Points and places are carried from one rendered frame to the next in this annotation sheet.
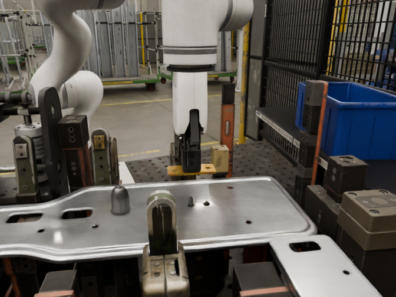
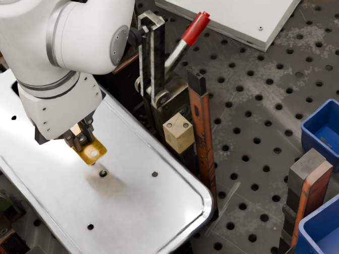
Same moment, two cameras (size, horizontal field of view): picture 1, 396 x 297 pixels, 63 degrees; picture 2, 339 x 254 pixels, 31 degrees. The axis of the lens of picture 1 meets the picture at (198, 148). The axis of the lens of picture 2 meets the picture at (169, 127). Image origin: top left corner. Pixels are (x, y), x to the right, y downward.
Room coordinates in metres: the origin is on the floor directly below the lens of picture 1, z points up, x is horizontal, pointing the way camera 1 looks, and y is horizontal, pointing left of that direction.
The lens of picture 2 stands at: (0.46, -0.49, 1.86)
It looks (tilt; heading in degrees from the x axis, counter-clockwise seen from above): 59 degrees down; 67
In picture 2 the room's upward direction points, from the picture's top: 11 degrees counter-clockwise
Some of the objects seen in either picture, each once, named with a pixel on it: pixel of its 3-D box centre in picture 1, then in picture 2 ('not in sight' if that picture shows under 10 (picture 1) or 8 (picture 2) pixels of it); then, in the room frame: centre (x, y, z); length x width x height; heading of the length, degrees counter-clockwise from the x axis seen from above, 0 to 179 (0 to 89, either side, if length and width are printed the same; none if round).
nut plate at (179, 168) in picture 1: (191, 167); (81, 139); (0.52, 0.01, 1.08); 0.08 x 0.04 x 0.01; 98
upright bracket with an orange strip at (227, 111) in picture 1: (225, 188); (205, 157); (0.69, -0.07, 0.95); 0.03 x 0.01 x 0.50; 98
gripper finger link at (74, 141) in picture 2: (192, 155); (63, 138); (0.50, 0.01, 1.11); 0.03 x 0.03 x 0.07; 8
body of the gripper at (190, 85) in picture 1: (190, 96); (60, 93); (0.52, 0.01, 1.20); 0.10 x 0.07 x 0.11; 8
